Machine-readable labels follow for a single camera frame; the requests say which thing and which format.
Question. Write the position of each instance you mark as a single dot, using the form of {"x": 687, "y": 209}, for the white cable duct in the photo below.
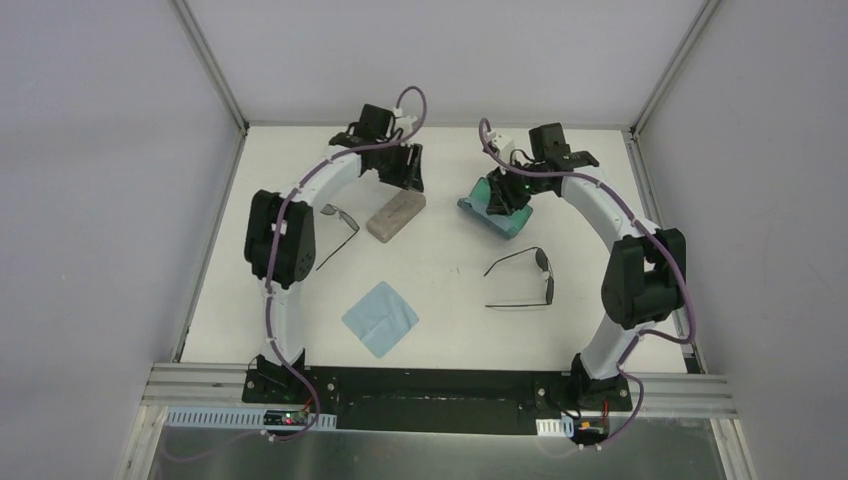
{"x": 275, "y": 419}
{"x": 555, "y": 427}

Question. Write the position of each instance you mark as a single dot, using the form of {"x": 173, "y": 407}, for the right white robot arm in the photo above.
{"x": 644, "y": 281}

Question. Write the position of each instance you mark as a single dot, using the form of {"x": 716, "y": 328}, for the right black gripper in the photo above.
{"x": 502, "y": 197}

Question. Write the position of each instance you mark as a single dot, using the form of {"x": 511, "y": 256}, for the right white cable duct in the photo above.
{"x": 555, "y": 427}

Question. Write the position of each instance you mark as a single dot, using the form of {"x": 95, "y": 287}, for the lower blue cleaning cloth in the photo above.
{"x": 380, "y": 319}

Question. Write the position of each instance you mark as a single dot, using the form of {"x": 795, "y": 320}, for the blue-green glasses case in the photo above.
{"x": 475, "y": 204}

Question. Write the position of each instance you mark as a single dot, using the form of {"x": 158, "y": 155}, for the left white cable duct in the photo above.
{"x": 275, "y": 419}

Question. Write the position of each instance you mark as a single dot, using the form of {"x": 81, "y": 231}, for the aluminium front rail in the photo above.
{"x": 221, "y": 384}

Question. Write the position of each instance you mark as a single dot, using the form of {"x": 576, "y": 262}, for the thin-frame sunglasses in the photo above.
{"x": 336, "y": 228}
{"x": 528, "y": 276}

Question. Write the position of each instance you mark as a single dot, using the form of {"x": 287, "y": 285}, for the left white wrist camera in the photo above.
{"x": 404, "y": 124}

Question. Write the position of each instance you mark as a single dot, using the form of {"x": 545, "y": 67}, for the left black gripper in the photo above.
{"x": 405, "y": 166}

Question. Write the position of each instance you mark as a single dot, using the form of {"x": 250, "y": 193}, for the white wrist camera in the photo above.
{"x": 404, "y": 124}
{"x": 499, "y": 145}

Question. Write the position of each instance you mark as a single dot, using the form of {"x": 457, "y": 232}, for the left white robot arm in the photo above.
{"x": 280, "y": 243}

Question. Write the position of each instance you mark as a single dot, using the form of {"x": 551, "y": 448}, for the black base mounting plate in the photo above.
{"x": 435, "y": 401}

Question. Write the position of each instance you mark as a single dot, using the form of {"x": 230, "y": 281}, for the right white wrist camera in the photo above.
{"x": 499, "y": 145}

